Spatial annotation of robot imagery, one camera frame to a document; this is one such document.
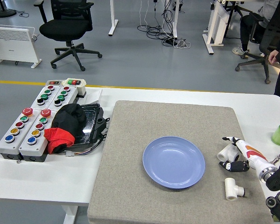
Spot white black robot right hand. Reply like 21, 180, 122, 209
218, 136, 276, 176

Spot person's hand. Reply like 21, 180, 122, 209
268, 49, 280, 64

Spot white straight pipe coupling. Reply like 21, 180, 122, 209
217, 144, 241, 162

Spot white tee pipe fitting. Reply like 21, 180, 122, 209
224, 177, 245, 201

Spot blue round plate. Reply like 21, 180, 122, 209
142, 136, 205, 189

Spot black mesh office chair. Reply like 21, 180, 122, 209
235, 11, 280, 84

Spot white desk leg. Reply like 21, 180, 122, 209
171, 0, 179, 39
108, 0, 119, 36

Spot grey-brown table mat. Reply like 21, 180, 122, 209
87, 100, 275, 224

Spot black plastic tray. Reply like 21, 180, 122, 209
72, 103, 111, 150

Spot white paper sheet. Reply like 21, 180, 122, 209
85, 89, 103, 105

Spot black cloth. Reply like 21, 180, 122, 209
50, 104, 87, 147

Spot white table leg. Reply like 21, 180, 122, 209
62, 205, 79, 224

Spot red cloth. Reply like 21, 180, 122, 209
43, 127, 75, 154

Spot five-button control box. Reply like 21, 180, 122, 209
18, 109, 59, 162
0, 107, 42, 161

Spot white panel heater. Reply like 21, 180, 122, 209
0, 24, 42, 69

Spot black fan stand base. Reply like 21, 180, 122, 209
0, 0, 17, 18

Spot white desk frame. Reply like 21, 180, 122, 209
202, 0, 245, 56

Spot floor cable bundle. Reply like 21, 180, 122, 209
137, 0, 192, 49

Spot white connector with wires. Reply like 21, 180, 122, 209
65, 139, 104, 157

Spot white green-red switch box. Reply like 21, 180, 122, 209
62, 78, 87, 98

